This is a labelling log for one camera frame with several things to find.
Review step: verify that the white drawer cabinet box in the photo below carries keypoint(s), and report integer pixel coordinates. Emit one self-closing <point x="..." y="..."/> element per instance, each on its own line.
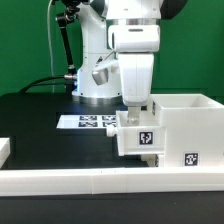
<point x="194" y="129"/>

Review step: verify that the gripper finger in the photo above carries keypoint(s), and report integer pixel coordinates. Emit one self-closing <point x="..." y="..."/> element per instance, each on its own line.
<point x="133" y="115"/>

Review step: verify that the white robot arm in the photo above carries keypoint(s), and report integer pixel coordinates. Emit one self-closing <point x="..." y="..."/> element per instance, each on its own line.
<point x="95" y="17"/>

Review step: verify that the white front fence wall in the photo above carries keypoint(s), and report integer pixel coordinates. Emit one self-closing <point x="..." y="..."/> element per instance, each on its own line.
<point x="109" y="181"/>

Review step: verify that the white left fence block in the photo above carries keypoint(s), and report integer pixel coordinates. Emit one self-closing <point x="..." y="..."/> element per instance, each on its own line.
<point x="4" y="150"/>

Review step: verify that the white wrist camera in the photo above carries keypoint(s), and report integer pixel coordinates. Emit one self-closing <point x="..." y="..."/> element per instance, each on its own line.
<point x="103" y="70"/>

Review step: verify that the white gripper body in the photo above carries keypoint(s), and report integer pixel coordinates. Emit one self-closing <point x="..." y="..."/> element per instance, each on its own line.
<point x="135" y="46"/>

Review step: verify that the white front drawer tray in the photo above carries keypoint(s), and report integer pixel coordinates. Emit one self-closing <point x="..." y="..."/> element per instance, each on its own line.
<point x="153" y="160"/>

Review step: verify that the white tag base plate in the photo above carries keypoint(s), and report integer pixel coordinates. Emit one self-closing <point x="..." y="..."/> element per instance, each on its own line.
<point x="85" y="121"/>

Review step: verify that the white drawer tray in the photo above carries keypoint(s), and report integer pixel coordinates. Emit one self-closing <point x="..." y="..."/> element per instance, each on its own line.
<point x="148" y="137"/>
<point x="153" y="160"/>

